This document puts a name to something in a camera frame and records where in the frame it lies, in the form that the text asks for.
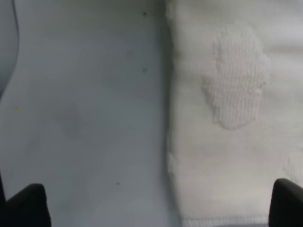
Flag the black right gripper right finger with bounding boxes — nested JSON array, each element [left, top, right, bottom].
[[268, 178, 303, 227]]

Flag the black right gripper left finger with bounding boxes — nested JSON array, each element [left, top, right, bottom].
[[0, 183, 52, 227]]

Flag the cream white terry towel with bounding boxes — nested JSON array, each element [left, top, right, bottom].
[[166, 0, 303, 227]]

